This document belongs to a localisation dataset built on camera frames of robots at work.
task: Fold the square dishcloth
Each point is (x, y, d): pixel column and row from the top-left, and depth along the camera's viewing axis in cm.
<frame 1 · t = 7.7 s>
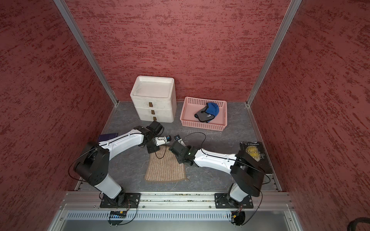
left hand: (152, 147, 89), fingers closed
right hand: (183, 154, 86), fingers closed
white three-drawer storage unit: (154, 98, 92), point 25 cm above the table
pink perforated plastic basket: (192, 105, 120), point 2 cm above the table
beige striped square dishcloth: (162, 165, 86), point 2 cm above the table
blue grey microfibre cloth: (208, 114, 113), point 2 cm above the table
black book gold cover: (256, 150, 94), point 2 cm above the table

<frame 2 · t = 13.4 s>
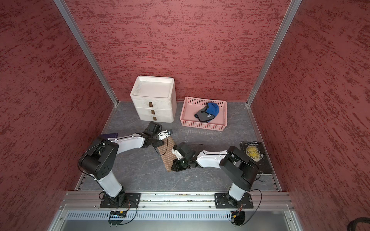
left hand: (158, 137, 97), fingers open
right hand: (173, 170, 84), fingers closed
beige striped square dishcloth: (168, 158, 90), point 2 cm above the table
the other named things where they were.

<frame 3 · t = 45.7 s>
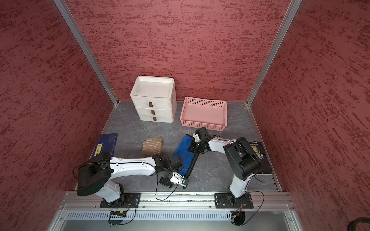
left hand: (171, 178, 82), fingers open
right hand: (188, 151, 92), fingers closed
beige striped square dishcloth: (152, 146, 94), point 2 cm above the table
blue grey microfibre cloth: (186, 157, 91), on the table
the other named things where they were.

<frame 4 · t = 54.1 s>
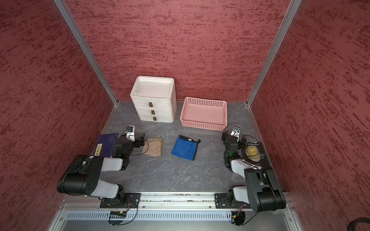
left hand: (136, 134, 93), fingers open
right hand: (233, 134, 90), fingers open
blue grey microfibre cloth: (185, 147, 95), on the table
